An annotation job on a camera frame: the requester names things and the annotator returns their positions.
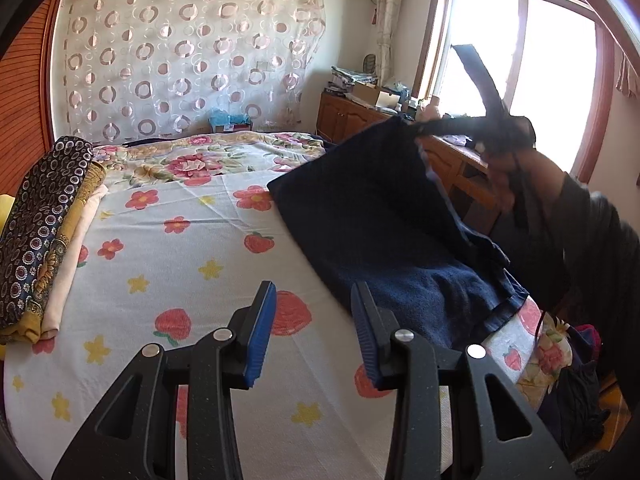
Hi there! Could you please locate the navy blue printed t-shirt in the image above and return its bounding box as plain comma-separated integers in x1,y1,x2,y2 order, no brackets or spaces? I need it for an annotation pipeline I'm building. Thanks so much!
268,117,528,349

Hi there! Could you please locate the person right forearm dark sleeve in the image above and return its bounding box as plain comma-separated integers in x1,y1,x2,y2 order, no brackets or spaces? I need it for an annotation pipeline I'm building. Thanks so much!
508,171,640,461

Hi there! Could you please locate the person right hand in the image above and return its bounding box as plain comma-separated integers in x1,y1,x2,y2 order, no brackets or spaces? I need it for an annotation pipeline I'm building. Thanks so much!
483,150,565,217

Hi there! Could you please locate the wooden sideboard cabinet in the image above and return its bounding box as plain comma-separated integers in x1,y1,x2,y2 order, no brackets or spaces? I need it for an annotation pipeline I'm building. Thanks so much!
316,91,500,235

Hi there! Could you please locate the cardboard box on cabinet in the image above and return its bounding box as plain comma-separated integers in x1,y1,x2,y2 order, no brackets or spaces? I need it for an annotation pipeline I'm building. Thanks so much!
352,82,399,108

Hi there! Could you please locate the yellow folded cloth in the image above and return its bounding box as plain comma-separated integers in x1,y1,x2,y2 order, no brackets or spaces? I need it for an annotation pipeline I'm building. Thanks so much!
1,162,105,344

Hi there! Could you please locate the cream folded cloth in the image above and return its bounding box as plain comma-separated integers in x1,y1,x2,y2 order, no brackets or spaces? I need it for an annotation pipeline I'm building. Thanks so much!
40,184,108,340

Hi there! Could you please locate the stack of papers on cabinet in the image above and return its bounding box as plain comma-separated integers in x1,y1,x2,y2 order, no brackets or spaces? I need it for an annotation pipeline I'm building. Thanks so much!
326,66,378,96

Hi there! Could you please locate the white flower-print bed sheet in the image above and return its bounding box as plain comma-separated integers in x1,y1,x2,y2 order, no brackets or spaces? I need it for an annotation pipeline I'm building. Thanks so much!
2,164,576,480

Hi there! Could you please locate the beige side window curtain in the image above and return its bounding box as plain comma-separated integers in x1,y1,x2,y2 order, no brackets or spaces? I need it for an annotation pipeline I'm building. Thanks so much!
375,0,401,84

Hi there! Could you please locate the dark circle-pattern folded cloth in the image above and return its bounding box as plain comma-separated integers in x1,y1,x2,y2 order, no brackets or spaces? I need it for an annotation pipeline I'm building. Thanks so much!
1,136,100,342

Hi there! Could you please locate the yellow plush toy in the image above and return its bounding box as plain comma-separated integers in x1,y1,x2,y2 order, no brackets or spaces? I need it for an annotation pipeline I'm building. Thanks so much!
0,194,15,233

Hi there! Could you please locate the floral quilt blanket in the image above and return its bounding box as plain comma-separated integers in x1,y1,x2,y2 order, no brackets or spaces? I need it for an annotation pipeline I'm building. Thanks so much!
93,131,326,191

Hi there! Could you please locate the blue tissue box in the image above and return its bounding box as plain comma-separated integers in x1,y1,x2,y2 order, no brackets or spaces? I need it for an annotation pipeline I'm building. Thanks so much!
208,108,253,133

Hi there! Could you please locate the wooden louvered wardrobe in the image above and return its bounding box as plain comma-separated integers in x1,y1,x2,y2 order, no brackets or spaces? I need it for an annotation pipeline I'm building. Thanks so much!
0,0,61,195

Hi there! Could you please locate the circle-pattern sheer curtain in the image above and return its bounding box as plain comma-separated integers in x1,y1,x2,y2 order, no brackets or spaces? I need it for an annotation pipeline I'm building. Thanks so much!
56,0,326,144

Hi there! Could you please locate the window with wooden frame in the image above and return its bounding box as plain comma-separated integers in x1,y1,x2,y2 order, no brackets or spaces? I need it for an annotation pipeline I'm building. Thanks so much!
413,0,614,183

